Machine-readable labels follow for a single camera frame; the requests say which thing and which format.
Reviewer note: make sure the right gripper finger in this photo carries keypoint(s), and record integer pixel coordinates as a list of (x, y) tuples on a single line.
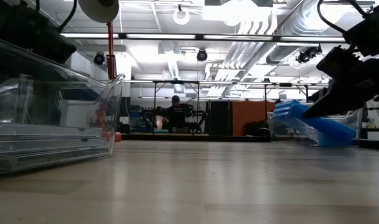
[(318, 95), (335, 102)]

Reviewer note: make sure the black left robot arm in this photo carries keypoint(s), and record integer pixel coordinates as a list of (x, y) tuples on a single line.
[(21, 28)]

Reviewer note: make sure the black ceiling spotlight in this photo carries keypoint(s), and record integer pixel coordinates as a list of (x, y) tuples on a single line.
[(307, 55)]

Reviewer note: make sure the clear plastic bin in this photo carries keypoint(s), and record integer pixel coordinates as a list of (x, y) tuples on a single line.
[(277, 129), (52, 102)]

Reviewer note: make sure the red desk lamp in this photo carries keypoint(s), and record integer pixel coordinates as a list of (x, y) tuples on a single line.
[(110, 46)]

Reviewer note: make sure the black bag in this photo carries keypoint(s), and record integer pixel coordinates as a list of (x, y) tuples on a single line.
[(257, 129)]

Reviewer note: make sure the orange partition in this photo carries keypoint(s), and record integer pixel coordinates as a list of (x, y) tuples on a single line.
[(248, 112)]

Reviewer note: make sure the black monitor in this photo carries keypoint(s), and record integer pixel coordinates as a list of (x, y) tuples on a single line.
[(125, 107)]

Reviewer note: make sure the overhead light beam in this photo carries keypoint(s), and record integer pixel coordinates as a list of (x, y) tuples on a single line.
[(239, 37)]

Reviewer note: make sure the black partition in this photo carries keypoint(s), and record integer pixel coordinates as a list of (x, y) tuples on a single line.
[(220, 115)]

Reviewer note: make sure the person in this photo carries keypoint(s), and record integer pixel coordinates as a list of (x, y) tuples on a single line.
[(176, 116)]

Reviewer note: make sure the black background rig frame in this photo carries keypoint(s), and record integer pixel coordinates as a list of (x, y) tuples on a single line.
[(285, 84), (176, 82)]

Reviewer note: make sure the round black wall lamp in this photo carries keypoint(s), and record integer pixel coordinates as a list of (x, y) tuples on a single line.
[(99, 58)]

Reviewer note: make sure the black overhead camera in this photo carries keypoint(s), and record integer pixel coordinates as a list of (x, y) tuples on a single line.
[(202, 55)]

